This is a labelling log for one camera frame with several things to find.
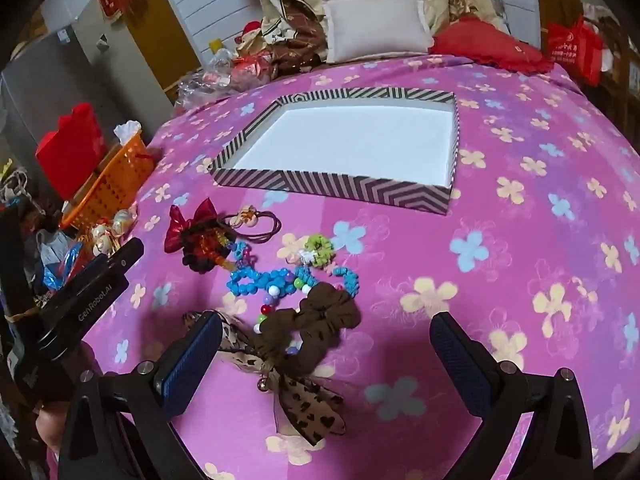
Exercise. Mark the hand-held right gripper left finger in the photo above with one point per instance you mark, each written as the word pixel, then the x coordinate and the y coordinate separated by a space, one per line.
pixel 192 355

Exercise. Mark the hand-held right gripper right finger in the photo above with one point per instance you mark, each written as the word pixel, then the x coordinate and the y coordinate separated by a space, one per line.
pixel 460 360

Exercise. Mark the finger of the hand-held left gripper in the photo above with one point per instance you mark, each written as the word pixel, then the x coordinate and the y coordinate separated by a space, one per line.
pixel 127 255

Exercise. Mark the red organza hair bow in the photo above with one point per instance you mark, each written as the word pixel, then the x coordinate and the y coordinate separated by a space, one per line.
pixel 180 227

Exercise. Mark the black beaded scrunchie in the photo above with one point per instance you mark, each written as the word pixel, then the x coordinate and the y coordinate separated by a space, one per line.
pixel 197 260

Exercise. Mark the leopard heart-print ribbon bow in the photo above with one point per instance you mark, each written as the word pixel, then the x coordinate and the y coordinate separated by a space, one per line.
pixel 305 400

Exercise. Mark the brown fabric scrunchie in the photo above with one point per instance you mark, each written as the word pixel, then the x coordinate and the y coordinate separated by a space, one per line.
pixel 325 315

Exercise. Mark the striped cardboard box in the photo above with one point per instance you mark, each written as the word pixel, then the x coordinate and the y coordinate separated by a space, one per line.
pixel 345 135

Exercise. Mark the person's left hand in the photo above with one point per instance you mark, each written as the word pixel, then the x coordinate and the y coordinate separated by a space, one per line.
pixel 50 430

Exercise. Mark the white gold foil ball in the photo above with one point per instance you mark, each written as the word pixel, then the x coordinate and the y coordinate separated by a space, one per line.
pixel 100 240
pixel 123 219

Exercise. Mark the blue foil wrapper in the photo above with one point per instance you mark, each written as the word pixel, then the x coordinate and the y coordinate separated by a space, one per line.
pixel 60 265

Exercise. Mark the orange plastic basket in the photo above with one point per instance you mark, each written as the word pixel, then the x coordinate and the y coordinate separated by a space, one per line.
pixel 115 180

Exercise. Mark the red gift box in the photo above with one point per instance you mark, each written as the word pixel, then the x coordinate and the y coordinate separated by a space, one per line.
pixel 70 155

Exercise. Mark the white tissue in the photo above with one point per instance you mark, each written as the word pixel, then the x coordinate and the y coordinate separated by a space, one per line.
pixel 127 130

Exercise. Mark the pink flowered bedsheet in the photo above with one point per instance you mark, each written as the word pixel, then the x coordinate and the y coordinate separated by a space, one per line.
pixel 525 240

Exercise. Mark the clear plastic bag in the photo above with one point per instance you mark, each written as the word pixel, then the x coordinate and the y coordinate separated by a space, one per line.
pixel 205 85

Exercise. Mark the grey refrigerator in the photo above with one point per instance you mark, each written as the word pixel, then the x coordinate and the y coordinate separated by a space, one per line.
pixel 45 85

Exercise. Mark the yellow wooden door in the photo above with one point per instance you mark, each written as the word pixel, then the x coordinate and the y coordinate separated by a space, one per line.
pixel 165 45

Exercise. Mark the yellow-capped bottle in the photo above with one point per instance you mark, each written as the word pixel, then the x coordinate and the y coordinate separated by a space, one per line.
pixel 216 46

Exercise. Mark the red plush toy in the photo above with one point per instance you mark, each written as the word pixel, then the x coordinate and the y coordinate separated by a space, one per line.
pixel 250 32

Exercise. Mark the red pillow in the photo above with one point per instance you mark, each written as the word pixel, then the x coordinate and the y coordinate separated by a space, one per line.
pixel 490 47

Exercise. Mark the red shopping bag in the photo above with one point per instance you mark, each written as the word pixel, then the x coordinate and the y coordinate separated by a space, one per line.
pixel 575 47

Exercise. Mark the white pillow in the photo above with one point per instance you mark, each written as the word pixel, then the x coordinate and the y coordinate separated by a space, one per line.
pixel 375 27

